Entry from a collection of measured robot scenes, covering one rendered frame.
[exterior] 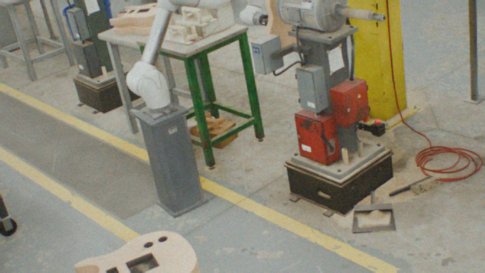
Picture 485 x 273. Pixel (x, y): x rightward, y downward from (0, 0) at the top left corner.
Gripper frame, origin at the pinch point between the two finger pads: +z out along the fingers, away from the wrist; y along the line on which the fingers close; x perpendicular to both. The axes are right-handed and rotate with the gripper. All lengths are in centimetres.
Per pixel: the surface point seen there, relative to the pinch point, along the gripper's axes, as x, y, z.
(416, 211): -105, -12, 101
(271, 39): 1.1, 35.0, 25.3
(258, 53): -6.5, 43.0, 22.8
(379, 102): -77, -90, 6
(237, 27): -13, -9, -59
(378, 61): -43, -85, 9
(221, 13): -2, -1, -66
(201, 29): -10, 18, -67
